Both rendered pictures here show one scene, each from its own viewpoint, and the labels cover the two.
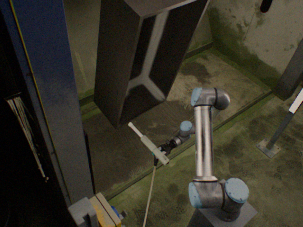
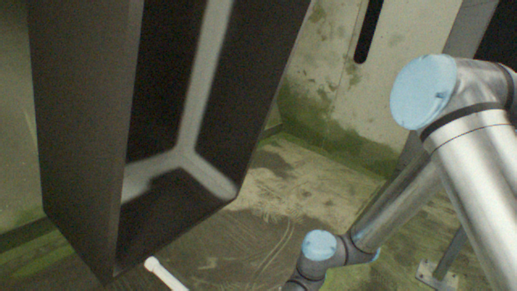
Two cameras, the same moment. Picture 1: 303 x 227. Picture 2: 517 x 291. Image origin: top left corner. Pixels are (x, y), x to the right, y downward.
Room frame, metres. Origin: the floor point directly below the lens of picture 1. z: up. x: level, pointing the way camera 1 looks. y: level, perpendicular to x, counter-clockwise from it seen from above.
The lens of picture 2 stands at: (0.90, 0.07, 1.25)
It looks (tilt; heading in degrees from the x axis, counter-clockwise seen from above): 26 degrees down; 347
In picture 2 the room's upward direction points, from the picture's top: 10 degrees clockwise
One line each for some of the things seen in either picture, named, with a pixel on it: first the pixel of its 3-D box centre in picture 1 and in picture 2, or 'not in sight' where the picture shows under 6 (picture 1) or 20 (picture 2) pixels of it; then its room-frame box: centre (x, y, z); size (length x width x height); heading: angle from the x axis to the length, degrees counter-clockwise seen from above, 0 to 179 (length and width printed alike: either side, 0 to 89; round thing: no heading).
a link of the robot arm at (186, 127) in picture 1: (186, 129); (319, 254); (1.50, -0.30, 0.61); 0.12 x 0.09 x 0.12; 98
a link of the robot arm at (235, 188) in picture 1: (232, 194); not in sight; (0.83, -0.55, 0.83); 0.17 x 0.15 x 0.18; 98
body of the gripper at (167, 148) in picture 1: (167, 147); not in sight; (1.37, -0.17, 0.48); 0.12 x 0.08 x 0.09; 136
